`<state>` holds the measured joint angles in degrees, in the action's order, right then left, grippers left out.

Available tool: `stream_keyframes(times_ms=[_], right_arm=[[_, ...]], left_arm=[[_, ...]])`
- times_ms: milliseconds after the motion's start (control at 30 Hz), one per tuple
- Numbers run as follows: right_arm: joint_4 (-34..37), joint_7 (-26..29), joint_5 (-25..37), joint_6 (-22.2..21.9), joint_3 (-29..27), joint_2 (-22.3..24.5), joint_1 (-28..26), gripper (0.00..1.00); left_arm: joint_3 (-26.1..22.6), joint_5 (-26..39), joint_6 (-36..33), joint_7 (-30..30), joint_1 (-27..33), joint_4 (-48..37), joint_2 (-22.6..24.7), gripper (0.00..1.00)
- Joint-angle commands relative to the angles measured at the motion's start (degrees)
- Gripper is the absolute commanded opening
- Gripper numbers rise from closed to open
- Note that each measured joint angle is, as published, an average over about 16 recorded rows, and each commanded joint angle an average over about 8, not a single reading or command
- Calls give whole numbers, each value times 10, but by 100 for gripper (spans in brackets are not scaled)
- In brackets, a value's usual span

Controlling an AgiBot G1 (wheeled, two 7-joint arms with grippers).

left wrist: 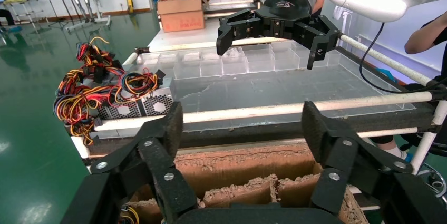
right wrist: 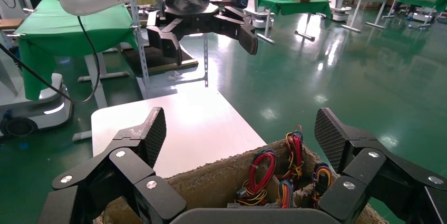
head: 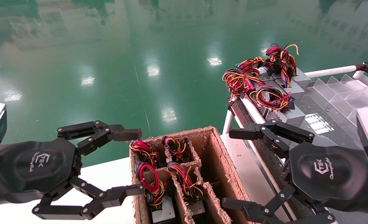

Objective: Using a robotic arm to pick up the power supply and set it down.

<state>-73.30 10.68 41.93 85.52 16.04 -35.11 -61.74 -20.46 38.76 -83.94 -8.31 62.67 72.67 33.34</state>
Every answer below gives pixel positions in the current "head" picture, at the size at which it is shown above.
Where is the black pipe joint clamp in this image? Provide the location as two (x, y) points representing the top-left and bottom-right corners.
(355, 62), (368, 77)
(227, 93), (246, 112)

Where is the cardboard box with dividers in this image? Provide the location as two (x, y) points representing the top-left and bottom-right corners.
(129, 126), (257, 224)

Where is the clear acrylic divider tray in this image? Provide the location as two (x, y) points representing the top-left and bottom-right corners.
(307, 74), (368, 125)

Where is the grey power supply with cables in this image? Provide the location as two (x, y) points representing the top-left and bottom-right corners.
(264, 43), (311, 88)
(161, 135), (188, 163)
(167, 161), (207, 218)
(222, 68), (267, 101)
(249, 85), (306, 125)
(135, 161), (176, 224)
(273, 82), (306, 99)
(238, 57), (276, 82)
(129, 140), (160, 168)

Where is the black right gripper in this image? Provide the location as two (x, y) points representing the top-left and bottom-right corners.
(222, 119), (368, 224)

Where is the white pipe leg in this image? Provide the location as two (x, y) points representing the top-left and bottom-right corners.
(222, 110), (234, 135)

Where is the long white pipe rail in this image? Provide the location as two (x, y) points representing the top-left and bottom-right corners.
(239, 96), (267, 125)

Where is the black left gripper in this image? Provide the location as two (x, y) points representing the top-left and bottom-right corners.
(0, 120), (146, 221)

